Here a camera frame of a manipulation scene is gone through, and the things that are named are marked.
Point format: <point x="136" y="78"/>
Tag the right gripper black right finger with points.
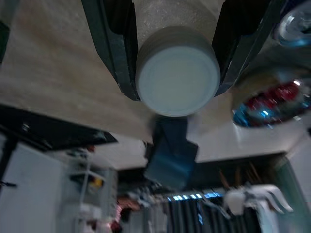
<point x="243" y="29"/>

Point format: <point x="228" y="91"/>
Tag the purple drink can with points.
<point x="296" y="26"/>

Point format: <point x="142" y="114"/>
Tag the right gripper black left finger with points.
<point x="116" y="36"/>

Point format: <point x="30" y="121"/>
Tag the steel mixing bowl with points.
<point x="272" y="102"/>

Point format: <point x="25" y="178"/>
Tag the white shelf unit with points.
<point x="77" y="176"/>

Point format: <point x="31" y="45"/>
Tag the light wooden table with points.
<point x="60" y="72"/>

